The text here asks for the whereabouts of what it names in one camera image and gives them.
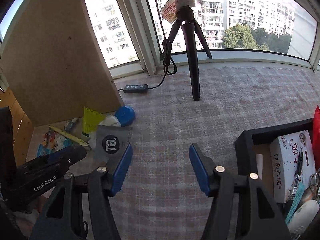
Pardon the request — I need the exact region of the yellow chopstick wrapper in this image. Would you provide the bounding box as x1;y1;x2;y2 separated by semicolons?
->
49;125;89;147

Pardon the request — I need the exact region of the small sanitizer bottle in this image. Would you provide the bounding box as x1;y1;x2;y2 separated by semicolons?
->
64;118;78;133

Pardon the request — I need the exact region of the grey tea sachet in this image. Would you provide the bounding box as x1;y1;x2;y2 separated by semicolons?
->
94;125;133;162

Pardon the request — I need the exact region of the yellow shuttlecock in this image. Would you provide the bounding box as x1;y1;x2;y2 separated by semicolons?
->
82;107;105;137

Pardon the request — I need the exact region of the blue round tape measure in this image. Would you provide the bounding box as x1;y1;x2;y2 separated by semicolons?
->
114;106;136;127

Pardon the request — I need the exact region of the blue tissue packet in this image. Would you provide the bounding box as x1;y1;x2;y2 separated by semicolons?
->
36;144;54;158

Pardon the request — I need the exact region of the white computer mouse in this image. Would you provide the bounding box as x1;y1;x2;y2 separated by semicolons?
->
287;199;319;235

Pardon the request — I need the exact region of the black pen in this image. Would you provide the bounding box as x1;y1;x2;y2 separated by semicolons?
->
290;148;303;200

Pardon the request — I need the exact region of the black storage tray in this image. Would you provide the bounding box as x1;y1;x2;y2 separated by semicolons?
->
234;117;320;240

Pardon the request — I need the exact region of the white printed box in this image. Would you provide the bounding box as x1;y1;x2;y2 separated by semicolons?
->
270;130;316;203

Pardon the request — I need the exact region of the plaid table cloth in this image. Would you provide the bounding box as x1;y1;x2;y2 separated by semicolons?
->
110;66;319;239

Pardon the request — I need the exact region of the wooden board panel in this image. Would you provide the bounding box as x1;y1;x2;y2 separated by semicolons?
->
1;0;123;126

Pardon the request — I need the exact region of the red pouch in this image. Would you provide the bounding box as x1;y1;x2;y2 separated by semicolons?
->
312;106;320;170

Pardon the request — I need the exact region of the black tripod stand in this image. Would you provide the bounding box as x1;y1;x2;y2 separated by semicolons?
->
162;0;212;101

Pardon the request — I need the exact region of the black inline switch controller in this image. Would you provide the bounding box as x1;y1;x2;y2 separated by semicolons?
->
123;84;149;93

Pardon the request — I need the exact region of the black power cable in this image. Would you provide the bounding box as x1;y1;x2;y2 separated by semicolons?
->
117;0;178;92

